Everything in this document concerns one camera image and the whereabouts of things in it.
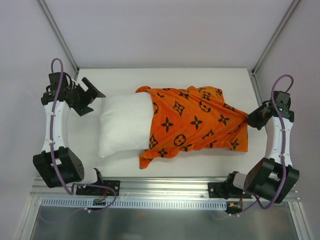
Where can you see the right aluminium frame post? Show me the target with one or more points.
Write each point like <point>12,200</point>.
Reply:
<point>276,34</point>

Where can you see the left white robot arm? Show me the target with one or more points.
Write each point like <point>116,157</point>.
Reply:
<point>57,164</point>

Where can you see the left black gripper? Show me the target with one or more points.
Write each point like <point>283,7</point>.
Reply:
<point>83,98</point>

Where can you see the white slotted cable duct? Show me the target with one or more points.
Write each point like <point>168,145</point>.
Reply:
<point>216,205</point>

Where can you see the aluminium mounting rail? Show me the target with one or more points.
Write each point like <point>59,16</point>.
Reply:
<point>153,188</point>

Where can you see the aluminium frame post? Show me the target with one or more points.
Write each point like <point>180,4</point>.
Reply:
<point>58,34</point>
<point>276,34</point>

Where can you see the orange patterned pillowcase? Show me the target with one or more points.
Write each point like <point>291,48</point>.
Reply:
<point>192,119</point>

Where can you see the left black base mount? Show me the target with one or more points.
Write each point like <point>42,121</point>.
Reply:
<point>106,187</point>

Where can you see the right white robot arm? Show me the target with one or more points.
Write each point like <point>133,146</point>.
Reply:
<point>273,176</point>

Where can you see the left aluminium frame post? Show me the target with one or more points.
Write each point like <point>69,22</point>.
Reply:
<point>58,34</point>

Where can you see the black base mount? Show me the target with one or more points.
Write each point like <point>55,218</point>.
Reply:
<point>223,190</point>
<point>106,187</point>

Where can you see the white pillow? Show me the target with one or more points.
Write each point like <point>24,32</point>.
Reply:
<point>125,123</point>

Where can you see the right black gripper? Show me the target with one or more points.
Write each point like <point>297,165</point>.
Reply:
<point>256,120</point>

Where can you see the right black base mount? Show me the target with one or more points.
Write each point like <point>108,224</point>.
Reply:
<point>223,190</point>

